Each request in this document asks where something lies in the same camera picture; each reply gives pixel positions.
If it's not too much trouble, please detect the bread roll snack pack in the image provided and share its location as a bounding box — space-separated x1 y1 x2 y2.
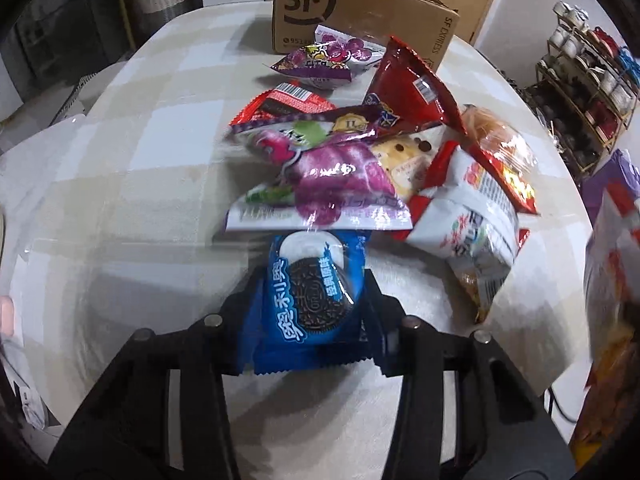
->
461 104 537 200

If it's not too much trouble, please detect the red chip bag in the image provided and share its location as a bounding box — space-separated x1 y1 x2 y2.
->
363 36 466 136

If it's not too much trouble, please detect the large purple jelly bag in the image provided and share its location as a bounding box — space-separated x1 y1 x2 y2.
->
226 105 412 231

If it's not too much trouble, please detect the white noodle snack bag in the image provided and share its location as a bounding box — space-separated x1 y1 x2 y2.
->
393 141 528 324

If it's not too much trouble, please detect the shoe rack with shoes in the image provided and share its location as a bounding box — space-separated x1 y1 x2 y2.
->
526 1 639 183

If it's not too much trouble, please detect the brown cardboard SF box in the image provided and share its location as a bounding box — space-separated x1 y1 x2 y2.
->
271 0 459 70

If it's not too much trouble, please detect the orange noodle snack bag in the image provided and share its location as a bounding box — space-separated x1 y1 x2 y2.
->
570 150 639 469

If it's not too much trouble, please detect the chocolate chip biscuit pack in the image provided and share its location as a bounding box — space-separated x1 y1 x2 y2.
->
371 126 447 203

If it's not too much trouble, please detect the purple grape candy pack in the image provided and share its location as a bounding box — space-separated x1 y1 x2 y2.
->
270 25 386 90

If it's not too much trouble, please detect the blue Oreo pack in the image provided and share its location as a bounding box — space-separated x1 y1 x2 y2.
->
252 231 371 375

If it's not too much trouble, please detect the red chocolate bar pack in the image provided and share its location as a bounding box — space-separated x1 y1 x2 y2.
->
229 81 336 127

